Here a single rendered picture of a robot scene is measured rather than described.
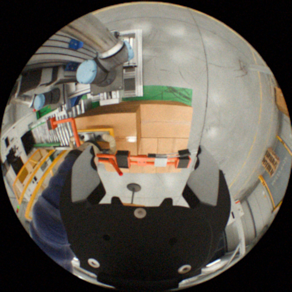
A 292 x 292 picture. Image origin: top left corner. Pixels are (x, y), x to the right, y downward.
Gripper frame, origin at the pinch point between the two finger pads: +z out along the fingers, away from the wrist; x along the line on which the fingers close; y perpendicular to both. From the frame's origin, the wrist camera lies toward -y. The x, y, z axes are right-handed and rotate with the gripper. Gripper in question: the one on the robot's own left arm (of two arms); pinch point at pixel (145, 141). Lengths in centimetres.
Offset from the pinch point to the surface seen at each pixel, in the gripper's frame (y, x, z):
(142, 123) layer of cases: 30, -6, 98
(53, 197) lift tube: 19.6, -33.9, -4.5
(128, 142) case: 32, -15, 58
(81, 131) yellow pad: 15, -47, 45
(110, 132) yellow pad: 17, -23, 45
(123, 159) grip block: 29.0, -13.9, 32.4
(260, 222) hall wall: 549, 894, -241
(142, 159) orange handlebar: 28.3, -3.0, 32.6
